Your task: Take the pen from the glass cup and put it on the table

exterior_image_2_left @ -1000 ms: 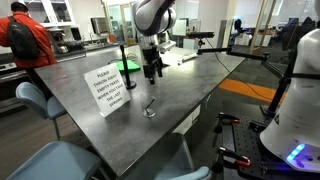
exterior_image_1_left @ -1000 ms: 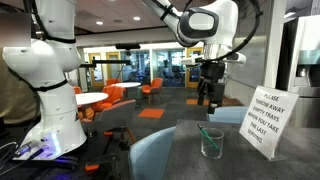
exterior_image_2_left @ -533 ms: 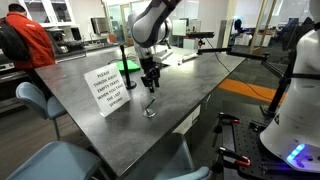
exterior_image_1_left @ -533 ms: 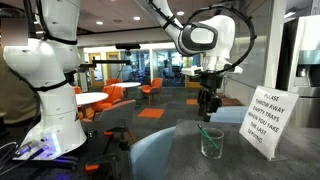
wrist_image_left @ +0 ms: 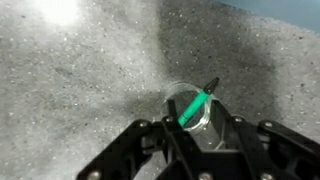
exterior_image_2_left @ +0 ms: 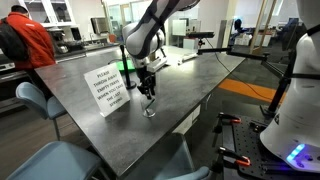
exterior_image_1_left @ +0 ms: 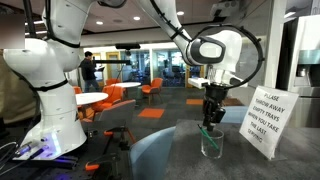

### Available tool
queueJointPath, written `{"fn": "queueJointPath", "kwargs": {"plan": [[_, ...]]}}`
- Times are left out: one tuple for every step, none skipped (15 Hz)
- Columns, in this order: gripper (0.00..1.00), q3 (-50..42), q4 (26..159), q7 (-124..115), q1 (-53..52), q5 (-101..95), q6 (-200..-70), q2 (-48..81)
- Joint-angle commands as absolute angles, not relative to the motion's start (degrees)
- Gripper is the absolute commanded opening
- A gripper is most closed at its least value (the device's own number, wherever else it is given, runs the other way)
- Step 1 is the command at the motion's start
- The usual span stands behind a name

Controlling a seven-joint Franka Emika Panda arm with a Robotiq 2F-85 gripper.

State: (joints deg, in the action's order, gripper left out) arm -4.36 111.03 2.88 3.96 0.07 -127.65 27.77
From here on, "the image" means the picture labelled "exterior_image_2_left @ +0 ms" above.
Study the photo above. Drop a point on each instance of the orange black clamp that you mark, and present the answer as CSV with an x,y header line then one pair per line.
x,y
230,118
237,158

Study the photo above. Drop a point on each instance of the coffee machine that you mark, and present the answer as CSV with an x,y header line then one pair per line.
x,y
59,40

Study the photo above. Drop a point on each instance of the black stereo camera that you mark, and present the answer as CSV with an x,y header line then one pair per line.
x,y
200,34

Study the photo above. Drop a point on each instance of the white printed sign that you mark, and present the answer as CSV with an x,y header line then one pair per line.
x,y
106,88

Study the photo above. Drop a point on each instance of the green flat pad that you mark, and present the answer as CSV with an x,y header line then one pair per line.
x,y
124,66

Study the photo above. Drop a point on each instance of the wooden ladder frame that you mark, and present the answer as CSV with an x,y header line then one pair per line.
x,y
261,23

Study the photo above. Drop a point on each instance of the person in red jacket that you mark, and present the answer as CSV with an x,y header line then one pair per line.
x,y
35,40

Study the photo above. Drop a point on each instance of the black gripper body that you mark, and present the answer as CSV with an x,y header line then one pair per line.
x,y
146,77

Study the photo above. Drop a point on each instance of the black perforated breadboard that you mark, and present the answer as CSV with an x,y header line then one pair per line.
x,y
253,146

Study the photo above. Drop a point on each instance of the blue chair with bare seat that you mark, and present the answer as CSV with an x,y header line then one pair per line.
x,y
186,170

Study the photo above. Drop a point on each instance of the black pole stand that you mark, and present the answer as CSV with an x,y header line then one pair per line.
x,y
126,71

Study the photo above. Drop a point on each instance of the teal pen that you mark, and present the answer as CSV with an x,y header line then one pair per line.
x,y
150,106

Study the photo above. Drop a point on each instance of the white paper sheet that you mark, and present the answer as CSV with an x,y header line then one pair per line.
x,y
187,57

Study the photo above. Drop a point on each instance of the white wall cabinet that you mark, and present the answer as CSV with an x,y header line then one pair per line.
x,y
46,11

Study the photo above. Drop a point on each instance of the small black monitor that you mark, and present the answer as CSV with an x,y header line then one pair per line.
x,y
76,33

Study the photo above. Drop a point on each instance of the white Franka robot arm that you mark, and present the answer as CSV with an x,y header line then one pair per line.
x,y
293,110

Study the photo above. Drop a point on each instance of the blue chair with wide seat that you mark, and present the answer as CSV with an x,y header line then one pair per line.
x,y
56,161

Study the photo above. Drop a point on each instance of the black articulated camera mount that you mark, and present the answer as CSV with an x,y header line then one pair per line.
x,y
246,55

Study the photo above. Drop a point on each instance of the blue chair with backrest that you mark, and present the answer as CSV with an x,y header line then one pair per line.
x,y
36,100

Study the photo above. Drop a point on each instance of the black backpack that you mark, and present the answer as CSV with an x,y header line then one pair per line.
x,y
11,41

